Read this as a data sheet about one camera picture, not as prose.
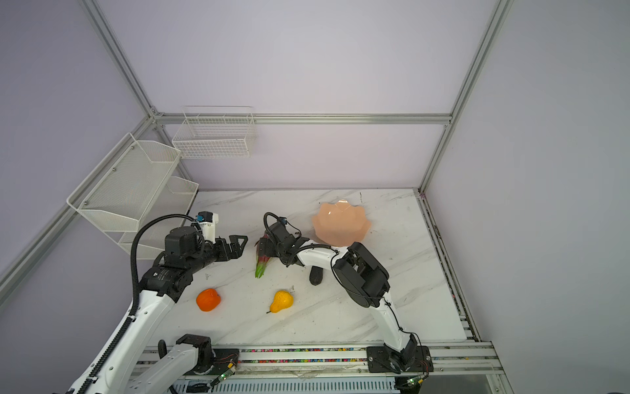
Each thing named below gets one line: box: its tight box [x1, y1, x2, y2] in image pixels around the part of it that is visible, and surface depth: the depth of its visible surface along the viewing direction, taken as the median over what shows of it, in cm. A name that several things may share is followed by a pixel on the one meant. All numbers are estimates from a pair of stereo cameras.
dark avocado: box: [309, 265, 324, 286], surface depth 90 cm
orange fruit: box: [196, 288, 222, 312], surface depth 83 cm
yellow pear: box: [269, 290, 295, 313], surface depth 83 cm
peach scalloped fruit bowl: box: [311, 199, 372, 248], surface depth 109 cm
